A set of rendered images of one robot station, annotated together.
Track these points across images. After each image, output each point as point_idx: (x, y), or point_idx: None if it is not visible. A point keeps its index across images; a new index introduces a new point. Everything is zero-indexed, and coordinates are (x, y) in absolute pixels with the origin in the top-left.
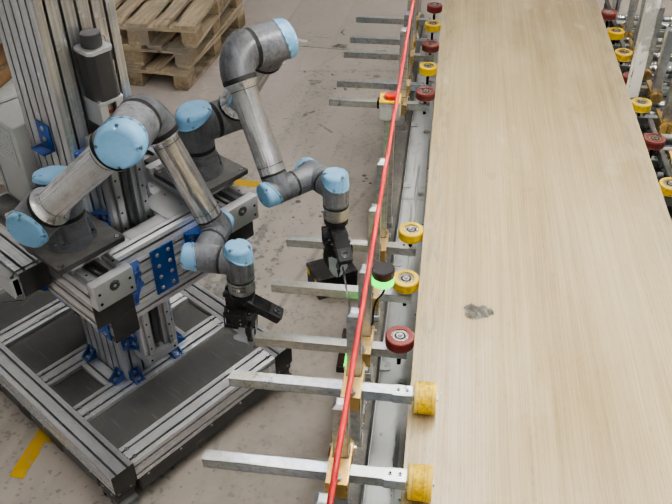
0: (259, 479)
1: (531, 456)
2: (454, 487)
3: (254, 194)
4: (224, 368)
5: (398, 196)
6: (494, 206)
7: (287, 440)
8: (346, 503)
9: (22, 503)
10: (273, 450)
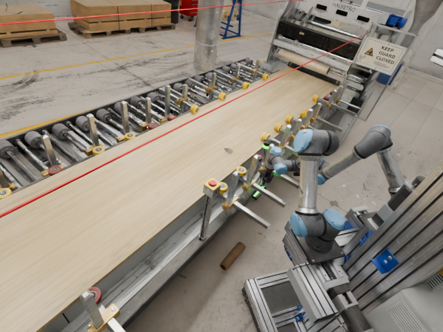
0: (270, 257)
1: (248, 124)
2: (268, 128)
3: (289, 221)
4: (278, 288)
5: (178, 253)
6: (177, 178)
7: (254, 266)
8: None
9: None
10: (261, 265)
